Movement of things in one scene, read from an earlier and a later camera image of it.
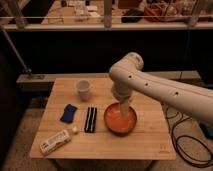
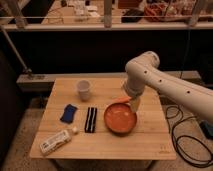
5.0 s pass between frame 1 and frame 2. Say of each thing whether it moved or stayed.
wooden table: stayed
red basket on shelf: stayed
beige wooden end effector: moved
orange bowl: stayed
